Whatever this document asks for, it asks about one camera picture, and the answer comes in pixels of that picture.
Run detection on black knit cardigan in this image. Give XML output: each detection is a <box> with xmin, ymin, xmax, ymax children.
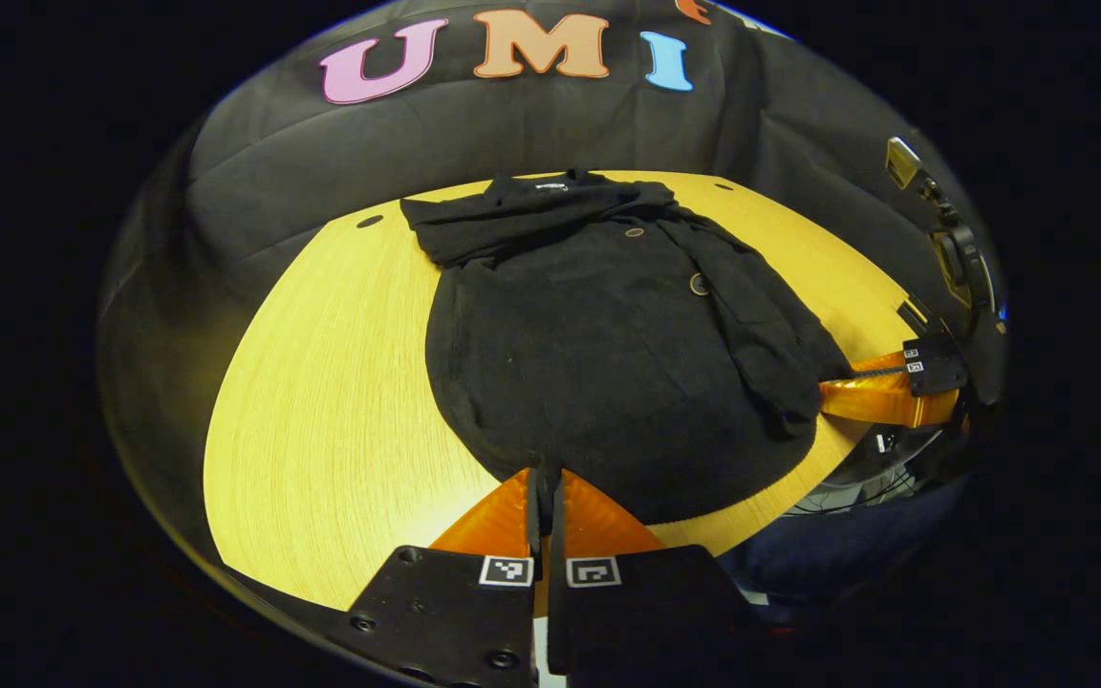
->
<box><xmin>400</xmin><ymin>169</ymin><xmax>853</xmax><ymax>525</ymax></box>

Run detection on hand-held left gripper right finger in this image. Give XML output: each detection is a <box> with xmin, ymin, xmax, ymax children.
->
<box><xmin>547</xmin><ymin>468</ymin><xmax>754</xmax><ymax>688</ymax></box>

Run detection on person's dark blue trousers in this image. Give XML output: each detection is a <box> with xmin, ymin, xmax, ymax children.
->
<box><xmin>718</xmin><ymin>478</ymin><xmax>967</xmax><ymax>627</ymax></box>

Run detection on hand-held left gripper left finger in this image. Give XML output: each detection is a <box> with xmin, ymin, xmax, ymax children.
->
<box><xmin>345</xmin><ymin>466</ymin><xmax>542</xmax><ymax>688</ymax></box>

